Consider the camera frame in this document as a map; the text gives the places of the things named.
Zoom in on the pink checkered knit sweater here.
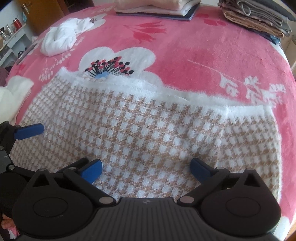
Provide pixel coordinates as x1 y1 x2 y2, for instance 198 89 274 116
11 68 282 199

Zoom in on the dark folded clothes stack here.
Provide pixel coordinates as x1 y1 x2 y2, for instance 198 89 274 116
218 0 295 45

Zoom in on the beige folded clothes stack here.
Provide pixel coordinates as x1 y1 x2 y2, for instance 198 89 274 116
114 0 201 21

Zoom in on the white fluffy garment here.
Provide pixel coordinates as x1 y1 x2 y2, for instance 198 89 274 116
0 75 34 125

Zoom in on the white shelf with bottles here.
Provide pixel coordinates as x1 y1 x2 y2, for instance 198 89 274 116
1 18 32 67

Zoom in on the white crumpled cloth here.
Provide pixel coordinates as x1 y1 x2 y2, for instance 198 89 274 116
40 18 95 57

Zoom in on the orange wooden door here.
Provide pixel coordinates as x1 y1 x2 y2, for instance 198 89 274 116
18 0 65 35

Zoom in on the pink floral bed blanket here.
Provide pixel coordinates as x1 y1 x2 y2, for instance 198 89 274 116
10 4 295 240

